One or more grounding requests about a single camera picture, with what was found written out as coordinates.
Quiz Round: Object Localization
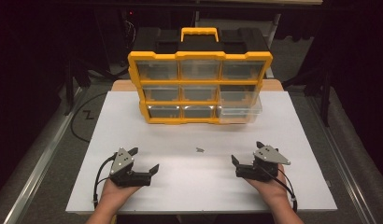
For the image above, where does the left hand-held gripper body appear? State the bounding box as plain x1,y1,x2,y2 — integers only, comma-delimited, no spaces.
108,147,153,189

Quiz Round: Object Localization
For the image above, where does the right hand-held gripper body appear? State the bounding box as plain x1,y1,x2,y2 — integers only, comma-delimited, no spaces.
234,145,291,183

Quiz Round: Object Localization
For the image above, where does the clear plastic drawer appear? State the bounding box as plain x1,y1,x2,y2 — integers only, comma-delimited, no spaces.
216,96,263,125

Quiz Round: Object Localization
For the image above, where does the yellow black organizer cabinet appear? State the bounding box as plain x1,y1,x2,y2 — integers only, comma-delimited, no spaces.
127,26,274,125

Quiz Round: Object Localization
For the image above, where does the person's right hand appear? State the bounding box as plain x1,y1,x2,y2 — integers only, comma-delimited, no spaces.
244,164,291,204

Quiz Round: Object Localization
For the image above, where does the person's left hand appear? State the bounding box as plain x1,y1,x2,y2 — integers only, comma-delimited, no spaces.
100,178,141,204

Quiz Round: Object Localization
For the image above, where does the black metal stand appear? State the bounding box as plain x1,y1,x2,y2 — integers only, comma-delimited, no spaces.
281,62,333,128
64,59,128,117

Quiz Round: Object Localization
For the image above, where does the grid of transparent drawers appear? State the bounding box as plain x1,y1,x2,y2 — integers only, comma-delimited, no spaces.
135,59,266,119

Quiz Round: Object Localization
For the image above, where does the left hand-held gripper cable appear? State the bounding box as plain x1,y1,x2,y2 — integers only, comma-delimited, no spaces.
92,152,119,209

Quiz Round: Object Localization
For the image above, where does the hand-held gripper cable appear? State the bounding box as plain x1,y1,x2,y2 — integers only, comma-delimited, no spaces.
267,167,298,213
92,152,119,209

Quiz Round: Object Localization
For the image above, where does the right hand-held gripper cable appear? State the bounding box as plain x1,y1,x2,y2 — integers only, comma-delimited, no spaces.
267,167,298,213

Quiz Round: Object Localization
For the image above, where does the black floor cable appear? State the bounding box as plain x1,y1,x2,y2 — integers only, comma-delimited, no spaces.
70,91,111,144

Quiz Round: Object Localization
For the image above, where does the metal floor rail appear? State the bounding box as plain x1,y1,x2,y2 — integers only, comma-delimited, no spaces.
0,87,85,224
305,92,380,224

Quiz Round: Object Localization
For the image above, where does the bundle of dark cables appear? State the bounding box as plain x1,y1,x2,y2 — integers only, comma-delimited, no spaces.
122,18,137,50

